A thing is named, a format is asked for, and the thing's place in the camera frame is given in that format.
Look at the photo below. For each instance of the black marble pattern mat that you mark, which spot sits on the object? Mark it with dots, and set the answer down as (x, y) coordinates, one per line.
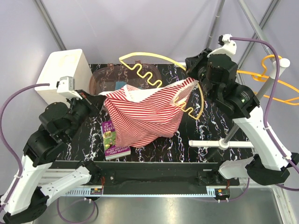
(212, 125)

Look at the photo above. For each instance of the blue tank top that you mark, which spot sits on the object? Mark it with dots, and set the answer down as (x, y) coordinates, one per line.
(119, 85)

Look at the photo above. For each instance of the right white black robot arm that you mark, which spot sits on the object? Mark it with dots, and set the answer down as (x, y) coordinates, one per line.
(216, 73)

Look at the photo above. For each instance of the white grey clothes rack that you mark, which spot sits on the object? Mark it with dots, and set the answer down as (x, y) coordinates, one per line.
(269, 83)

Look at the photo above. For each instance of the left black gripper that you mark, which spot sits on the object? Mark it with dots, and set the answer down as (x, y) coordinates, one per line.
(95, 102)

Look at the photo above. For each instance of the white rectangular bin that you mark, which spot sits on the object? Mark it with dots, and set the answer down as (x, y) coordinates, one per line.
(72, 63)

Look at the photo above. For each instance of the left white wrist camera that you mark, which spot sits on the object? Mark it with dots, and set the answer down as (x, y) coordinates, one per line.
(66, 88)

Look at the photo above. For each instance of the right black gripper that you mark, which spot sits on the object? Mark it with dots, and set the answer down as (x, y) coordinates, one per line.
(192, 63)

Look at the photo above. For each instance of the brown transparent oval basket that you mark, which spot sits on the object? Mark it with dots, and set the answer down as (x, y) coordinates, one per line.
(105, 77)

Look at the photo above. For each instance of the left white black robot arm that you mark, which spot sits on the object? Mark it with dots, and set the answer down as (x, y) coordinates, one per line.
(25, 201)

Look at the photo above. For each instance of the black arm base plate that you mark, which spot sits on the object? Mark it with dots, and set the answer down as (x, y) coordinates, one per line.
(156, 179)

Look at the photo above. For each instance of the red white striped top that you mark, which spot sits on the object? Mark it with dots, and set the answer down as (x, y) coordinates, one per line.
(140, 116)

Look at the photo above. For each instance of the purple treehouse book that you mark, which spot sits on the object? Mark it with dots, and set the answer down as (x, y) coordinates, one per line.
(109, 142)

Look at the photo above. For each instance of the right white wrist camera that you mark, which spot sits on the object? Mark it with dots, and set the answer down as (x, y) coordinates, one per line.
(228, 46)

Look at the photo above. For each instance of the yellow plastic hanger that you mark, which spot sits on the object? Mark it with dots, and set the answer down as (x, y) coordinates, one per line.
(149, 75)

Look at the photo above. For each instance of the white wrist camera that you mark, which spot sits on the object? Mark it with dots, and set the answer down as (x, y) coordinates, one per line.
(66, 88)
(228, 46)

